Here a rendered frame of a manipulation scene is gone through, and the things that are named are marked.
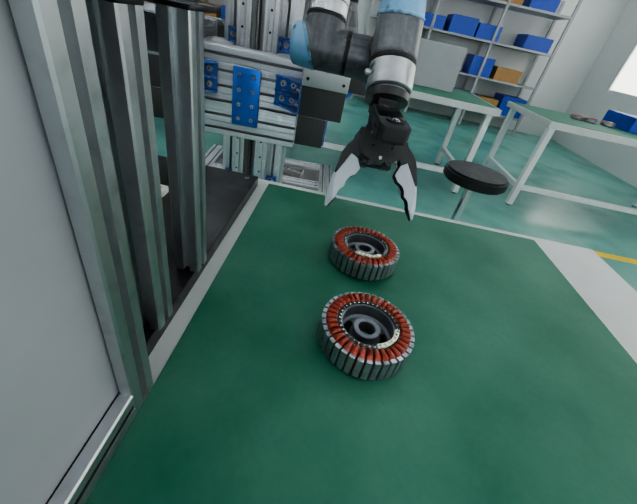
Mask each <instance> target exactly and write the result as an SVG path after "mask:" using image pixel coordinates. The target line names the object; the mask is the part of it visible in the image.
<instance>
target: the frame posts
mask: <svg viewBox="0 0 637 504"><path fill-rule="evenodd" d="M153 1H154V3H155V15H156V27H157V40H158V52H159V64H160V76H161V89H162V101H163V113H164V125H165V138H166V150H167V162H168V175H169V187H170V199H171V211H172V224H173V236H174V248H175V260H176V268H179V269H185V267H186V266H188V267H190V271H193V272H199V271H200V269H201V268H202V264H204V263H205V262H206V260H207V251H206V179H205V106H204V33H203V12H204V7H202V6H198V5H194V4H189V3H185V2H180V1H176V0H153ZM85 2H86V8H87V14H88V19H89V25H90V31H91V36H92V42H93V47H94V53H95V59H96V64H97V70H98V76H99V81H100V87H101V93H102V98H103V104H104V109H105V115H106V121H107V126H108V132H109V138H110V143H111V149H112V154H113V160H114V166H115V171H116V177H117V183H118V188H119V194H120V200H121V205H122V211H123V216H124V222H125V228H126V233H127V239H128V245H129V250H130V256H131V261H132V267H133V273H134V278H135V284H136V290H137V295H138V301H139V307H140V312H141V318H142V323H143V326H144V324H145V323H146V322H149V325H150V329H155V330H161V329H162V327H163V326H164V324H165V317H170V315H171V314H172V312H173V307H172V297H171V287H170V276H169V266H168V256H167V246H166V236H165V225H164V215H163V205H162V195H161V185H160V174H159V164H158V154H157V144H156V133H155V123H154V113H153V103H152V93H151V82H150V72H149V62H148V52H147V42H146V31H145V21H144V11H143V5H144V0H85Z"/></svg>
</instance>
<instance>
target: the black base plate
mask: <svg viewBox="0 0 637 504"><path fill-rule="evenodd" d="M158 164H159V174H160V184H161V185H166V186H168V188H169V192H168V193H167V194H166V195H165V196H163V197H162V205H163V215H164V225H165V236H166V246H167V256H168V266H169V276H170V287H171V297H172V307H173V312H172V314H171V315H170V317H165V324H164V326H163V327H162V329H161V330H155V329H150V325H149V322H146V323H145V324H144V326H143V329H144V335H145V340H146V346H147V352H148V357H149V355H150V353H151V352H152V350H153V349H154V347H155V346H156V344H157V342H158V341H159V339H160V338H161V336H162V335H163V333H164V332H165V330H166V328H167V327H168V325H169V324H170V322H171V321H172V319H173V317H174V316H175V314H176V313H177V311H178V310H179V308H180V306H181V305H182V303H183V302H184V300H185V299H186V297H187V295H188V294H189V292H190V291H191V289H192V288H193V286H194V284H195V283H196V281H197V280H198V278H199V277H200V275H201V273H202V272H203V270H204V269H205V267H206V266H207V264H208V262H209V261H210V259H211V258H212V256H213V255H214V253H215V252H216V250H217V248H218V247H219V245H220V244H221V242H222V241H223V239H224V237H225V236H226V234H227V233H228V231H229V230H230V228H231V226H232V225H233V223H234V222H235V220H236V219H237V217H238V215H239V214H240V212H241V211H242V209H243V208H244V206H245V204H246V203H247V201H248V200H249V198H250V197H251V195H252V193H253V192H254V190H255V189H256V187H257V186H258V176H253V175H249V174H244V173H239V172H235V171H230V170H225V169H221V168H216V167H211V166H206V165H205V179H206V251H207V260H206V262H205V263H204V264H202V268H201V269H200V271H199V272H193V271H190V267H188V266H186V267H185V269H179V268H176V260H175V248H174V236H173V224H172V211H171V199H170V187H169V175H168V162H167V157H164V156H160V155H158Z"/></svg>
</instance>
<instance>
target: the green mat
mask: <svg viewBox="0 0 637 504"><path fill-rule="evenodd" d="M324 204H325V195H321V194H316V193H312V192H307V191H302V190H297V189H293V188H288V187H283V186H279V185H274V184H268V186H267V188H266V189H265V191H264V193H263V195H262V196H261V198H260V200H259V202H258V203H257V205H256V207H255V209H254V210H253V212H252V214H251V216H250V217H249V219H248V221H247V223H246V224H245V226H244V228H243V230H242V231H241V233H240V235H239V237H238V238H237V240H236V242H235V244H234V245H233V247H232V249H231V251H230V252H229V254H228V256H227V258H226V259H225V261H224V263H223V265H222V266H221V268H220V270H219V271H218V273H217V275H216V277H215V278H214V280H213V282H212V284H211V285H210V287H209V289H208V291H207V292H206V294H205V296H204V298H203V299H202V301H201V303H200V305H199V306H198V308H197V310H196V312H195V313H194V315H193V317H192V319H191V320H190V322H189V324H188V326H187V327H186V329H185V331H184V333H183V334H182V336H181V338H180V340H179V341H178V343H177V345H176V347H175V348H174V350H173V352H172V354H171V355H170V357H169V359H168V361H167V362H166V364H165V366H164V368H163V369H162V371H161V373H160V375H159V376H158V378H157V380H156V381H155V383H154V385H153V387H152V388H151V390H150V392H149V394H148V395H147V397H146V399H145V401H144V402H143V404H142V406H141V408H140V409H139V411H138V413H137V415H136V416H135V418H134V420H133V422H132V423H131V425H130V427H129V429H128V430H127V432H126V434H125V436H124V437H123V439H122V441H121V443H120V444H119V446H118V448H117V450H116V451H115V453H114V455H113V457H112V458H111V460H110V462H109V464H108V465H107V467H106V469H105V471H104V472H103V474H102V476H101V478H100V479H99V481H98V483H97V484H96V486H95V488H94V490H93V491H92V493H91V495H90V497H89V498H88V500H87V502H86V504H637V363H636V362H635V361H634V359H633V358H632V357H631V356H630V355H629V353H628V352H627V351H626V350H625V349H624V347H623V346H622V345H621V344H620V343H619V341H618V340H617V339H616V338H615V337H614V335H613V334H612V333H611V332H610V331H609V329H608V328H607V327H606V326H605V325H604V323H603V322H602V321H601V320H600V319H599V317H598V316H597V315H596V314H595V313H594V311H593V310H592V309H591V308H590V307H589V305H588V304H587V303H586V302H585V301H584V299H583V298H582V297H581V296H580V295H579V293H578V292H577V291H576V290H575V289H574V287H573V286H572V285H571V284H570V283H569V281H568V280H567V279H566V278H565V277H564V275H563V274H562V273H561V272H560V270H559V269H558V268H557V267H556V266H555V264H554V263H553V262H552V261H551V260H550V258H549V257H548V256H547V255H546V254H545V252H544V251H543V250H542V249H541V248H540V246H539V245H538V244H537V243H536V242H535V240H532V239H527V238H523V237H518V236H513V235H509V234H504V233H499V232H495V231H490V230H485V229H480V228H476V227H471V226H466V225H462V224H457V223H452V222H448V221H443V220H438V219H434V218H429V217H424V216H419V215H415V214H414V216H413V219H412V220H411V221H408V218H407V216H406V213H405V212H401V211H396V210H391V209H387V208H382V207H377V206H373V205H368V204H363V203H358V202H354V201H349V200H344V199H340V198H335V199H334V200H333V201H332V202H331V203H330V204H329V205H328V206H327V207H326V206H325V205H324ZM350 226H359V227H365V229H366V228H369V229H370V230H371V229H373V230H375V231H378V232H380V233H382V234H384V235H386V236H387V237H388V238H390V239H391V240H392V241H393V242H394V243H395V244H396V245H397V247H398V249H399V252H400V255H399V259H398V262H397V264H396V266H395V269H394V271H393V273H392V274H391V275H390V276H388V277H387V278H384V279H382V280H380V279H379V280H373V281H370V280H363V279H362V278H361V279H358V278H357V275H356V277H352V276H351V274H350V275H348V274H346V273H345V272H342V271H341V270H340V269H338V268H337V267H336V265H334V264H333V262H332V261H331V260H330V258H329V248H330V244H331V240H332V236H333V234H334V233H335V232H336V231H338V229H341V228H344V227H350ZM347 292H349V293H351V292H356V293H357V292H363V293H369V294H370V295H372V294H373V295H376V296H377V299H378V298H379V297H381V298H383V299H384V300H383V302H384V301H385V300H387V301H389V302H390V304H393V305H395V306H396V307H397V309H400V310H401V311H402V314H404V315H405V316H406V317H407V318H406V319H408V320H409V321H410V323H411V324H410V325H412V328H413V331H414V335H415V336H414V338H415V342H414V347H413V349H412V351H411V353H410V355H409V357H408V359H407V360H406V362H405V364H404V366H403V368H401V370H400V371H399V372H398V373H396V374H395V375H394V376H390V377H389V378H387V379H384V378H383V380H377V379H376V378H375V380H368V377H367V379H366V380H365V379H360V376H359V375H358V378H357V377H354V376H351V374H352V370H351V371H350V373H349V374H347V373H345V372H343V370H344V368H342V369H341V370H340V369H339V368H337V367H336V364H337V363H335V364H332V363H331V362H330V358H327V357H326V356H325V352H323V351H322V349H321V345H320V344H319V339H318V327H319V324H320V320H321V316H322V312H323V309H324V307H325V305H326V304H327V303H328V302H329V300H331V299H333V297H335V296H338V295H339V294H342V293H343V295H344V293H347Z"/></svg>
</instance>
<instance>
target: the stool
mask: <svg viewBox="0 0 637 504"><path fill-rule="evenodd" d="M443 173H444V175H445V177H446V178H447V179H448V180H450V181H451V182H453V183H454V184H456V185H458V186H460V187H463V188H465V189H464V191H463V193H462V196H461V198H460V200H459V202H458V204H457V206H456V208H455V210H454V212H453V215H452V217H451V220H456V221H458V220H459V218H460V216H461V214H462V212H463V210H464V208H465V206H466V204H467V202H468V200H469V198H470V196H471V194H472V192H473V191H474V192H477V193H481V194H487V195H499V194H502V193H505V191H506V190H507V188H508V186H509V182H508V179H507V178H506V177H505V176H504V175H502V174H501V173H499V172H497V171H495V170H493V169H491V168H489V167H486V166H483V165H480V164H477V163H473V162H469V161H464V160H451V161H449V162H447V163H446V164H445V167H444V169H443Z"/></svg>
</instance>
